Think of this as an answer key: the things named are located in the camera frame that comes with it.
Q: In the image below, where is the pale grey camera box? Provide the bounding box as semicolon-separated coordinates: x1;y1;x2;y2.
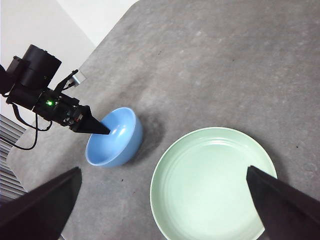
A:
71;70;87;86

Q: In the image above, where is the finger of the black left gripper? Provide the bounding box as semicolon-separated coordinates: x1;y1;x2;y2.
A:
72;106;112;136

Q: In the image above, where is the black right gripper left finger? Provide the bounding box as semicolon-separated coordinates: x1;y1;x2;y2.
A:
0;166;83;240

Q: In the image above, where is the grey slatted panel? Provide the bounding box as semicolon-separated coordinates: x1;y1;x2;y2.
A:
0;113;29;201

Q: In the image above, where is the blue bowl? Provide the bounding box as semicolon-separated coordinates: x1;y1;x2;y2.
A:
85;107;144;168

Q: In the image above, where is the black cable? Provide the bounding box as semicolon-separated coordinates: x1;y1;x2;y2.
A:
0;102;55;151

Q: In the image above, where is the green round plate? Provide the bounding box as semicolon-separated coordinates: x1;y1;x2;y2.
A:
149;126;279;240

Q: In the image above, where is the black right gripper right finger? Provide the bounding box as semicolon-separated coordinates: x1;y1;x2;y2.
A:
246;165;320;240

